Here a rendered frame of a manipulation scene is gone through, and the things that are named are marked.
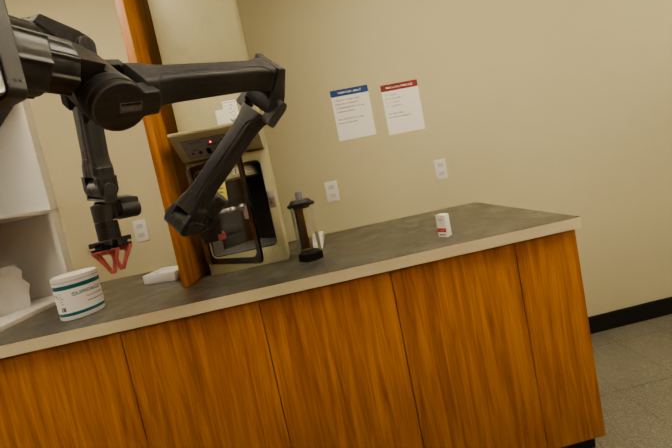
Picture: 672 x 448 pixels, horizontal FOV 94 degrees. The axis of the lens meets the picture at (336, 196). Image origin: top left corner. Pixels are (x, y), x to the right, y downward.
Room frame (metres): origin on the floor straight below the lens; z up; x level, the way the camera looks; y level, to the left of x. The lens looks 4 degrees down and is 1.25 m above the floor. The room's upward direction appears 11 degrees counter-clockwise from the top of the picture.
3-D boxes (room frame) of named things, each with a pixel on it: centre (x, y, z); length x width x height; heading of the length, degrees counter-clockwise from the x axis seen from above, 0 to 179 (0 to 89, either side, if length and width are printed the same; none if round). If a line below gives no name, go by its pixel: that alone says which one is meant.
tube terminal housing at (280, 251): (1.40, 0.41, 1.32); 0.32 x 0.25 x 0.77; 94
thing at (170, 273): (1.39, 0.81, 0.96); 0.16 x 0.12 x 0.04; 78
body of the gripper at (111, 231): (0.93, 0.68, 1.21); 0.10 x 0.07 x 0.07; 4
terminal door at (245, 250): (1.18, 0.43, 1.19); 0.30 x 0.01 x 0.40; 58
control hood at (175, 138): (1.22, 0.40, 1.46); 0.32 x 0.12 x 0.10; 94
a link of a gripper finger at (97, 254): (0.92, 0.68, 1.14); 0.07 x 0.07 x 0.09; 4
